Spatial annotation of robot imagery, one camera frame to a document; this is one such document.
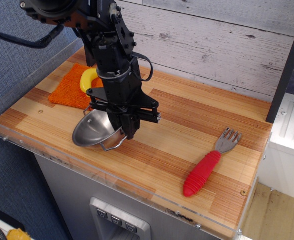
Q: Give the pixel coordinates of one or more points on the silver dispenser button panel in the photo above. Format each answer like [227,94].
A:
[116,221]

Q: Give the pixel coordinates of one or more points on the red handled metal spatula fork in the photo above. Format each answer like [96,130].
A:
[198,176]

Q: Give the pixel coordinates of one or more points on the silver toy fridge cabinet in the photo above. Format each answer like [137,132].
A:
[73,192]

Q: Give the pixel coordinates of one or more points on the clear acrylic table guard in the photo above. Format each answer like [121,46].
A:
[152,167]

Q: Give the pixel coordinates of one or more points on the orange knitted cloth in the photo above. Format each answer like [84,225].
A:
[68,92]

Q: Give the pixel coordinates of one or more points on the dark left vertical post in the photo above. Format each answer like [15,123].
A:
[89,55]

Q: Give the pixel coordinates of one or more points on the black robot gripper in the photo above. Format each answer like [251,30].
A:
[123,99]

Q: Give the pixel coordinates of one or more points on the yellow toy banana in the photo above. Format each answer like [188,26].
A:
[89,79]

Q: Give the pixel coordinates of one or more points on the dark right vertical post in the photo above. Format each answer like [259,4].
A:
[282,86]

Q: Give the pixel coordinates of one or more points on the silver metal bowl with handles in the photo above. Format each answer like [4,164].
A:
[95,129]

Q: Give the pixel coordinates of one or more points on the white ridged side unit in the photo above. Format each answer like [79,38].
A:
[276,169]

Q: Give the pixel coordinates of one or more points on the dark vertical post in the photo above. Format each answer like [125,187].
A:
[89,55]
[282,86]

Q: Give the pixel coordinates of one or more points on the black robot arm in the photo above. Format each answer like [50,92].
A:
[109,45]

